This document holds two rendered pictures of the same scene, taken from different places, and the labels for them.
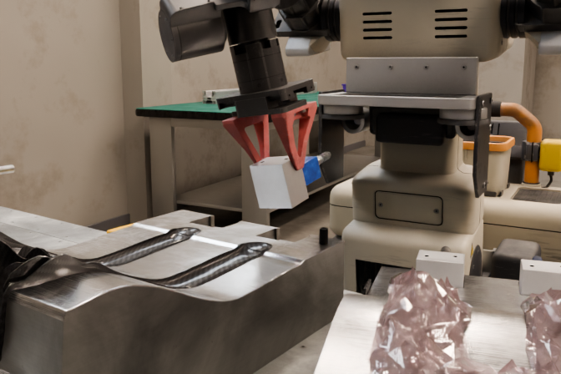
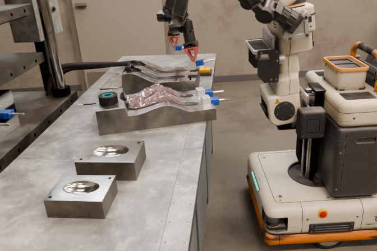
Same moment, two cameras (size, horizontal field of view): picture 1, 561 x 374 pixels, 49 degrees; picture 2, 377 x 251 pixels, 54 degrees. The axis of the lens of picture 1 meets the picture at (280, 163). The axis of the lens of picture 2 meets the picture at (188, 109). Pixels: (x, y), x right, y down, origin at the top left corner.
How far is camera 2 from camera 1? 1.65 m
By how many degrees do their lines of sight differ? 61
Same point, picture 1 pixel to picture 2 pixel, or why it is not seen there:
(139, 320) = (134, 79)
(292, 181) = (191, 64)
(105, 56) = not seen: outside the picture
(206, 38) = (175, 31)
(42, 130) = (341, 16)
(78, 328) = (123, 77)
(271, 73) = (186, 39)
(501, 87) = not seen: outside the picture
